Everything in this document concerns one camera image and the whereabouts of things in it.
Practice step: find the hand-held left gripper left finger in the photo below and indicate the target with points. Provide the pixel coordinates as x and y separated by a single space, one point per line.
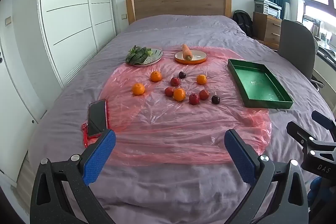
101 154

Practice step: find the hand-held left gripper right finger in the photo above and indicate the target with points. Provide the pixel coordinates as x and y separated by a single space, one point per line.
237 154

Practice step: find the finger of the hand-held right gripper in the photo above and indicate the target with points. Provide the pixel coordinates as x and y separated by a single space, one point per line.
322 118
298 130

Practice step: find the dark plum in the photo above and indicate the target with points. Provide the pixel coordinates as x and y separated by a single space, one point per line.
215 99
182 74

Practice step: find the green tray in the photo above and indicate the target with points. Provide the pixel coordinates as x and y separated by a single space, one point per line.
258 83

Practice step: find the small red apple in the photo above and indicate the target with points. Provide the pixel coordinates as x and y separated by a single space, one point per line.
204 94
169 91
194 98
174 81

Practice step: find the orange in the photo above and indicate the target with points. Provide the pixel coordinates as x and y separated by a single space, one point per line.
179 94
156 76
201 79
138 89

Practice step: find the person's right hand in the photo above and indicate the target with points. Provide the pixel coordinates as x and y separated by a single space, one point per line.
319 190

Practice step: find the black smartphone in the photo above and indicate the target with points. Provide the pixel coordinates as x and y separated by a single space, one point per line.
96 119

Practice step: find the white desk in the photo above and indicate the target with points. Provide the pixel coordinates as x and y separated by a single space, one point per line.
325 64

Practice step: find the pink plastic sheet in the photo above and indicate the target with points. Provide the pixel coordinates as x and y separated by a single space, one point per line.
162 121

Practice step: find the grey chair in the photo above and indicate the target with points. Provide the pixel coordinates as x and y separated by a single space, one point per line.
296 43

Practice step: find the bok choy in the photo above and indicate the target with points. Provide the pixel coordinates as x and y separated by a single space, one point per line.
136 54

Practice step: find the orange rimmed plate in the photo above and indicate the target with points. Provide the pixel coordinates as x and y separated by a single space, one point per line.
198 56

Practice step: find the wooden nightstand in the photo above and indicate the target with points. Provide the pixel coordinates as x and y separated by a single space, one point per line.
265 28

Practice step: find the white door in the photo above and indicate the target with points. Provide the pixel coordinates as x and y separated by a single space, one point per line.
15 87

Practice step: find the patterned grey plate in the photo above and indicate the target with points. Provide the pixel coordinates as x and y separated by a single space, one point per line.
156 54

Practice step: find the carrot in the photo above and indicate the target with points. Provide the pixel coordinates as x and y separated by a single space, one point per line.
186 52

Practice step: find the black backpack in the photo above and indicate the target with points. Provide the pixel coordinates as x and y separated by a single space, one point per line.
242 22

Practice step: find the grey printer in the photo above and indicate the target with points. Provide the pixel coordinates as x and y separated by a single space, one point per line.
267 7

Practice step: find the purple bed cover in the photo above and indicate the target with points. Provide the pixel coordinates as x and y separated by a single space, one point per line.
183 29

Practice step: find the white wardrobe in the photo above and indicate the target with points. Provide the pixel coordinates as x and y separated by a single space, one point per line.
68 16

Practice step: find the wooden headboard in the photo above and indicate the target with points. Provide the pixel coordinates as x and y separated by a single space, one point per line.
178 5

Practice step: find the wall socket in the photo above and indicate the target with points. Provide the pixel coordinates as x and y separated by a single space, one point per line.
123 16

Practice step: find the wall light switch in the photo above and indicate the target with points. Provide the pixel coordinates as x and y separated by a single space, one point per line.
8 21

